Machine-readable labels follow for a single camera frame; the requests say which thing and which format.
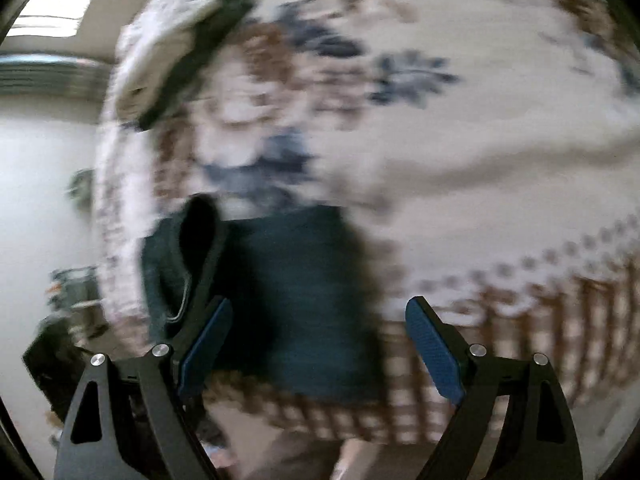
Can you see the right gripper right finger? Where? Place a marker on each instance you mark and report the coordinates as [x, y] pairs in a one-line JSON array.
[[538, 439]]

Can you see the window with white frame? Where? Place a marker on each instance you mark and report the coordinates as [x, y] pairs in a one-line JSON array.
[[47, 18]]

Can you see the floral bed blanket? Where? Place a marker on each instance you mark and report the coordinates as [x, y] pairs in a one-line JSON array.
[[486, 152]]

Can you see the dark blue denim jeans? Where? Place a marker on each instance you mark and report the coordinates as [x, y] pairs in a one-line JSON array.
[[280, 299]]

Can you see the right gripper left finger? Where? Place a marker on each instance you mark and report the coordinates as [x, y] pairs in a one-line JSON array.
[[132, 419]]

